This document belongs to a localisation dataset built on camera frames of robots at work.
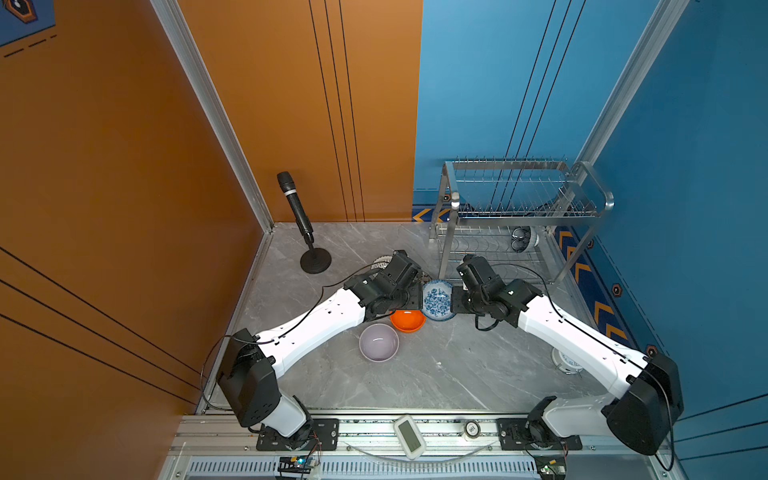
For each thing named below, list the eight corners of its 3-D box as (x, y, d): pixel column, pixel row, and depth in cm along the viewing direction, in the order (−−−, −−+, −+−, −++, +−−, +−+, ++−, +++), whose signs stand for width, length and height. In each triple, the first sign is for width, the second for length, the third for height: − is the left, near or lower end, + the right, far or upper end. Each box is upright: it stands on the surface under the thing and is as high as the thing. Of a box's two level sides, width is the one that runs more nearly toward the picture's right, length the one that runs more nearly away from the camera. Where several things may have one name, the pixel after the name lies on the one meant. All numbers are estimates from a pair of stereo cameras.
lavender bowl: (359, 365, 86) (357, 358, 82) (362, 331, 93) (360, 323, 88) (399, 365, 86) (399, 358, 81) (399, 331, 93) (399, 323, 88)
